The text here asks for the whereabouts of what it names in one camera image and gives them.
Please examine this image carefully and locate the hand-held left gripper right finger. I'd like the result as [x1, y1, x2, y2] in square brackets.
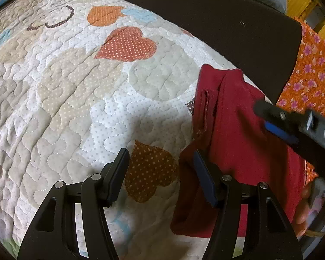
[193, 150, 304, 260]

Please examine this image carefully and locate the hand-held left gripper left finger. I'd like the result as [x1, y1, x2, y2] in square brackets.
[17, 148, 130, 260]

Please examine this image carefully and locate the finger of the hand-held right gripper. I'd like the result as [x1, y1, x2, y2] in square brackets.
[253, 98, 308, 145]

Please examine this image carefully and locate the red small garment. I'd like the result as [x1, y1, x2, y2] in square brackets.
[170, 63, 306, 239]

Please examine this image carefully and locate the person's right hand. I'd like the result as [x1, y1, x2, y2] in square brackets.
[294, 180, 315, 236]

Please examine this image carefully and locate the orange floral cloth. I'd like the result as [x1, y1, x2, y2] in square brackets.
[275, 22, 325, 190]

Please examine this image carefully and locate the heart-patterned quilted blanket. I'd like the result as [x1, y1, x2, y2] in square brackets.
[0, 0, 309, 260]

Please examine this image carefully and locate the dark brown board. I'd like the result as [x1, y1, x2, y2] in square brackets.
[115, 0, 304, 105]

